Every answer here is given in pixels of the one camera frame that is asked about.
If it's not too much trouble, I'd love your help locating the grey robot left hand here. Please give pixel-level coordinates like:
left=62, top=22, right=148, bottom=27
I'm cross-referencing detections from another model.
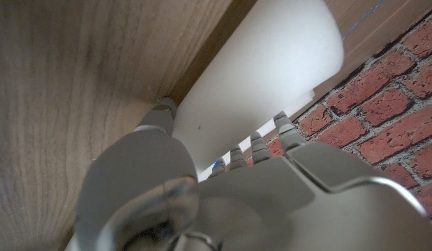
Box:
left=64, top=96, right=432, bottom=251

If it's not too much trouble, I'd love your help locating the red brick printed backdrop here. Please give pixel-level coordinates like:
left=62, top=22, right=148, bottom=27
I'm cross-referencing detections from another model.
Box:
left=245, top=6, right=432, bottom=224

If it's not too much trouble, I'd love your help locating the cream memory foam sheet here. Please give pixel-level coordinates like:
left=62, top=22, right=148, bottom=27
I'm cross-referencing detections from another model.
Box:
left=172, top=0, right=345, bottom=182

